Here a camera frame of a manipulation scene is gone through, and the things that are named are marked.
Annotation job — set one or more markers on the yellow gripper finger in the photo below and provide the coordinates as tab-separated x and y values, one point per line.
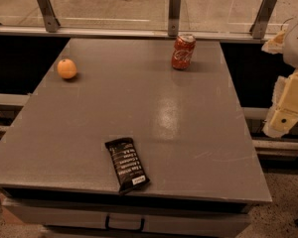
282	116
275	45

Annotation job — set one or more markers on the orange fruit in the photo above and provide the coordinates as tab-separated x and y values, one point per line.
66	69

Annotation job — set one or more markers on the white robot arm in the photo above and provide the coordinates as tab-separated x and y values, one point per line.
290	47

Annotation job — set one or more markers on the red soda can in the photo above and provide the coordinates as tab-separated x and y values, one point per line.
183	50

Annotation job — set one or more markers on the black snack bar wrapper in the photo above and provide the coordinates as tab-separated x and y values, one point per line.
127	165

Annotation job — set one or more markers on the grey table drawer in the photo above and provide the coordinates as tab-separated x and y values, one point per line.
89	221

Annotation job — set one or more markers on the right metal railing bracket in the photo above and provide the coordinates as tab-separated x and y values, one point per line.
260	24

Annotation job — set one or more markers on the metal railing bracket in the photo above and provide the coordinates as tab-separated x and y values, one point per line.
51	22
174	17
260	24

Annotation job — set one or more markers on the middle metal railing bracket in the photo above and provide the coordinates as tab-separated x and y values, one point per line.
174	17

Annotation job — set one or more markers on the black drawer handle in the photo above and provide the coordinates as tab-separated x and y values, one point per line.
124	223

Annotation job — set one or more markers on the left metal railing bracket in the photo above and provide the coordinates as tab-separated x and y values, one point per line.
51	22

